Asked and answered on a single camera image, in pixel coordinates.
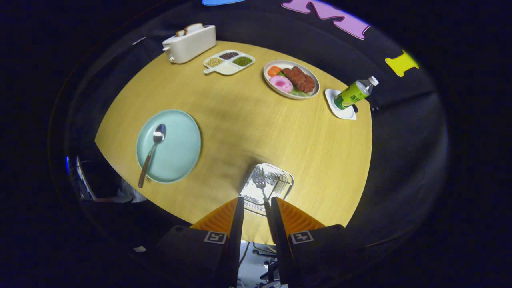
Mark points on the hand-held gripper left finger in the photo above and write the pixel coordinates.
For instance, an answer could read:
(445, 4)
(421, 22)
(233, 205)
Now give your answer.
(236, 232)

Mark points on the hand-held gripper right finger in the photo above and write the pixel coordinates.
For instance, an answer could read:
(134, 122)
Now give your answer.
(276, 232)

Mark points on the office chair base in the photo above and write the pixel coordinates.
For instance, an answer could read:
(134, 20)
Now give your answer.
(270, 268)

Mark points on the metal fork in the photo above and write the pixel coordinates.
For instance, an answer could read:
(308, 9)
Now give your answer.
(262, 182)

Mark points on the small white tag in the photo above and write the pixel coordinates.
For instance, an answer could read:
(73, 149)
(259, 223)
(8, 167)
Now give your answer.
(139, 249)

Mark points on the light teal plate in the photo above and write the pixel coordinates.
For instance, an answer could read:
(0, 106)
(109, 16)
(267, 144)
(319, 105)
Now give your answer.
(180, 148)

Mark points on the white square saucer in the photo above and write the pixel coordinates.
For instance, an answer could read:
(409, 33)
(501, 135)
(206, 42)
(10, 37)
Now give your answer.
(344, 114)

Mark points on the green lettuce leaf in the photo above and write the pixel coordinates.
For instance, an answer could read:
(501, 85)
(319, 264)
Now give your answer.
(298, 93)

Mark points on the white oval food plate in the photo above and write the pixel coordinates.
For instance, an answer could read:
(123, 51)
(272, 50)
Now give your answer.
(272, 86)

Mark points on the pink radish slice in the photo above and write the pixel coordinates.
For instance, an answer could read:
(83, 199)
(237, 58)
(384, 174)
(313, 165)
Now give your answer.
(281, 84)

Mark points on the brown meat pieces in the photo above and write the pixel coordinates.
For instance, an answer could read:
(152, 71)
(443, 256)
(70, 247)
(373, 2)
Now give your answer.
(300, 78)

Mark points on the green label drink bottle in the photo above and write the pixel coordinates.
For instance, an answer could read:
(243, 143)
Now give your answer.
(352, 95)

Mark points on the orange carrot slice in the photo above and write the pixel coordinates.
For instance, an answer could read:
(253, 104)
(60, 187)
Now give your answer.
(274, 70)

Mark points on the white divided dish with beans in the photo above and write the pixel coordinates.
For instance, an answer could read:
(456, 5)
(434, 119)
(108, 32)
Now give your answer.
(228, 68)

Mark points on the lit blue screen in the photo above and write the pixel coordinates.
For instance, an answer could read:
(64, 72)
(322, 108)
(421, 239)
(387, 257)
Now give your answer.
(67, 164)

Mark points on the white toaster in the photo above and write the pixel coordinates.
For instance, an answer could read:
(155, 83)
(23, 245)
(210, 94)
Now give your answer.
(192, 46)

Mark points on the toast bread slice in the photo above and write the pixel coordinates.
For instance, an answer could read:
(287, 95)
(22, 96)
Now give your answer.
(194, 27)
(180, 33)

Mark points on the silver clip on cloth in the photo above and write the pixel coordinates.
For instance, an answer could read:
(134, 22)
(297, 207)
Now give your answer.
(138, 40)

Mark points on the white curved frame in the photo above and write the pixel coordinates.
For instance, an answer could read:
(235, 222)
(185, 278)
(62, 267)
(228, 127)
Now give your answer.
(86, 180)

